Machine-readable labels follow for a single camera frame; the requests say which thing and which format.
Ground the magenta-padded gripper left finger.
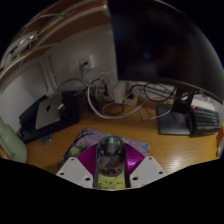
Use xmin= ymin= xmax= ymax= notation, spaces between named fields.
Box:
xmin=55 ymin=143 xmax=99 ymax=189

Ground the wooden wall shelf unit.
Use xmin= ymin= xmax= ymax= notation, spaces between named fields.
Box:
xmin=0 ymin=0 xmax=111 ymax=81

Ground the white wall outlet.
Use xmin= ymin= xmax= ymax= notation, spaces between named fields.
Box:
xmin=68 ymin=54 xmax=96 ymax=72

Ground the floral print mouse pad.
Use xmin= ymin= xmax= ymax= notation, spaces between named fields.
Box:
xmin=59 ymin=127 xmax=151 ymax=191

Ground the transparent computer mouse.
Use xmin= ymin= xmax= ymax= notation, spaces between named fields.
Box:
xmin=95 ymin=135 xmax=127 ymax=177

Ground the dark grey keyboard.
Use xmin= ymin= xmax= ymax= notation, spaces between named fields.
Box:
xmin=189 ymin=105 xmax=222 ymax=135

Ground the white power strip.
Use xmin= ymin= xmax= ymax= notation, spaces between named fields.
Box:
xmin=94 ymin=81 xmax=138 ymax=108

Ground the black computer monitor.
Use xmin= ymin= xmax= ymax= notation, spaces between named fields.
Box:
xmin=107 ymin=0 xmax=224 ymax=136

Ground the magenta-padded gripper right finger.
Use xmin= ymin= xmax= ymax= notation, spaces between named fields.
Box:
xmin=123 ymin=145 xmax=168 ymax=189

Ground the white cable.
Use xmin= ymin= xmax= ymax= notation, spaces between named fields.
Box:
xmin=86 ymin=71 xmax=174 ymax=121

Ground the black box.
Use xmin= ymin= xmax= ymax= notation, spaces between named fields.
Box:
xmin=18 ymin=90 xmax=81 ymax=144

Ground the silver mini computer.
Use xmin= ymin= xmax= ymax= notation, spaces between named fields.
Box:
xmin=34 ymin=94 xmax=64 ymax=131

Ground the black cable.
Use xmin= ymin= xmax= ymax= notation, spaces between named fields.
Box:
xmin=129 ymin=81 xmax=178 ymax=103

